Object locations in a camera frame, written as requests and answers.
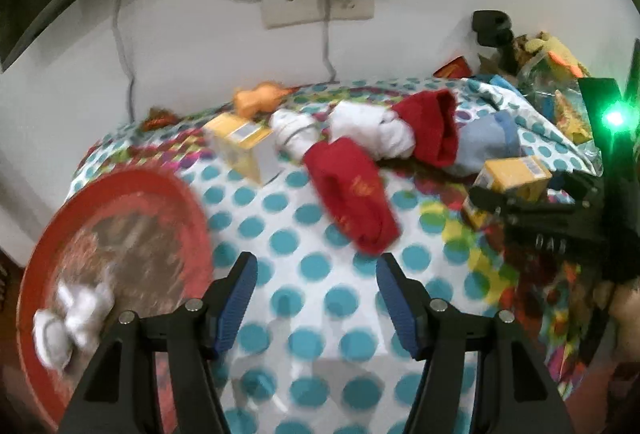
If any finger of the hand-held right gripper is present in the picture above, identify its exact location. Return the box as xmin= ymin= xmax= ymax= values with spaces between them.
xmin=469 ymin=185 xmax=607 ymax=261
xmin=550 ymin=171 xmax=606 ymax=202

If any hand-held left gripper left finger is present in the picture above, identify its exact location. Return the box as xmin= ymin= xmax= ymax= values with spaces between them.
xmin=59 ymin=251 xmax=259 ymax=434

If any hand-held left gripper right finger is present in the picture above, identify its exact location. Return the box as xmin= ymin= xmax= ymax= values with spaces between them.
xmin=376 ymin=253 xmax=576 ymax=434

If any yellow medicine box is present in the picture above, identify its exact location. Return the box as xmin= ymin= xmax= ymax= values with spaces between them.
xmin=202 ymin=111 xmax=283 ymax=185
xmin=461 ymin=155 xmax=553 ymax=230

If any light blue sock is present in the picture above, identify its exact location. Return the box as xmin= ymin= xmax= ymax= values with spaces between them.
xmin=442 ymin=111 xmax=521 ymax=177

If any red sock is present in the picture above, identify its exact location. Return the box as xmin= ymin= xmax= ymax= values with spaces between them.
xmin=391 ymin=90 xmax=460 ymax=167
xmin=303 ymin=137 xmax=401 ymax=256

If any red round basin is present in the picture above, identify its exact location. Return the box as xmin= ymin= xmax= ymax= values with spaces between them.
xmin=17 ymin=167 xmax=216 ymax=432

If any white sock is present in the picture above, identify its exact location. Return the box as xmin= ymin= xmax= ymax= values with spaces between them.
xmin=32 ymin=281 xmax=116 ymax=370
xmin=269 ymin=109 xmax=321 ymax=160
xmin=330 ymin=102 xmax=416 ymax=161

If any person's right forearm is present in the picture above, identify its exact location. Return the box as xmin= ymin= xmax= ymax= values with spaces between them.
xmin=606 ymin=281 xmax=640 ymax=367

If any polka-dot tablecloth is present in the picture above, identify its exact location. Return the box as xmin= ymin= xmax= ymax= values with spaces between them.
xmin=67 ymin=77 xmax=608 ymax=434

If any bag of colourful toys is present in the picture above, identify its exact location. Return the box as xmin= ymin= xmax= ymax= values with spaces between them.
xmin=487 ymin=32 xmax=603 ymax=147

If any red packet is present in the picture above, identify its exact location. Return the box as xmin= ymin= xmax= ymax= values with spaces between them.
xmin=433 ymin=56 xmax=472 ymax=78

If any small orange candy wrapper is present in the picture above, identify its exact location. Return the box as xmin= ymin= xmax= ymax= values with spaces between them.
xmin=141 ymin=108 xmax=178 ymax=130

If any orange toy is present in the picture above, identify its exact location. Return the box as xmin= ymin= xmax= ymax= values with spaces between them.
xmin=234 ymin=82 xmax=293 ymax=117

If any grey charger cable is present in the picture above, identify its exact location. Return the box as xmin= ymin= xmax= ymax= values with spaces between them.
xmin=321 ymin=0 xmax=337 ymax=82

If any white wall outlet plate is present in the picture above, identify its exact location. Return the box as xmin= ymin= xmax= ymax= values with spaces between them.
xmin=259 ymin=0 xmax=376 ymax=30

